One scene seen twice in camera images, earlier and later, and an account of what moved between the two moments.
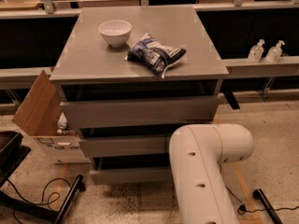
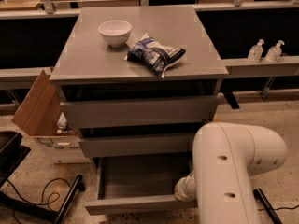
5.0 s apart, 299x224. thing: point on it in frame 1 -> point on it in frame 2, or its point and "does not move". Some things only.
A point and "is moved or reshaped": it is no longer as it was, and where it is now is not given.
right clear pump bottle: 275,53 does not move
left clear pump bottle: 256,51 does not move
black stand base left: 11,153 does not move
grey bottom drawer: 151,175 is moved or reshaped
